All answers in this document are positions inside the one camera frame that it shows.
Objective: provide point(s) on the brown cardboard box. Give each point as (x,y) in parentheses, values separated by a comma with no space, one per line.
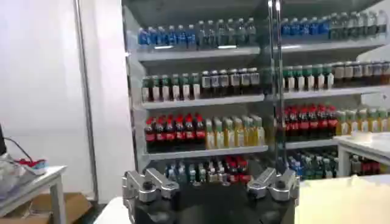
(73,207)

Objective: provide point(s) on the small white table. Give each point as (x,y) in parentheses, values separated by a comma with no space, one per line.
(344,161)

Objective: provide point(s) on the cream yellow cloth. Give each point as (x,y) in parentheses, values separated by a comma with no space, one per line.
(341,204)

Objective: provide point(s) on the white side table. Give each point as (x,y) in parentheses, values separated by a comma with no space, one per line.
(56,194)

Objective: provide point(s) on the red cloth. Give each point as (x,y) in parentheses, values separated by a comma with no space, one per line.
(30,164)

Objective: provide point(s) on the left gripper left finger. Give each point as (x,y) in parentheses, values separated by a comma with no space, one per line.
(143,185)

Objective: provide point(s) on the grey wall pole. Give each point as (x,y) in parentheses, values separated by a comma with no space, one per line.
(86,106)

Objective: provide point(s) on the grey crumpled bag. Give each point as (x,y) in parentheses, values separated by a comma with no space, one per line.
(12,176)

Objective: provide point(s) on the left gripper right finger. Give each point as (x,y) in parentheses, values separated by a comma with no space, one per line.
(281,185)

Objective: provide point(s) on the drinks shelf unit with bottles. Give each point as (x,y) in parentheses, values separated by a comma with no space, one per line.
(310,121)
(198,91)

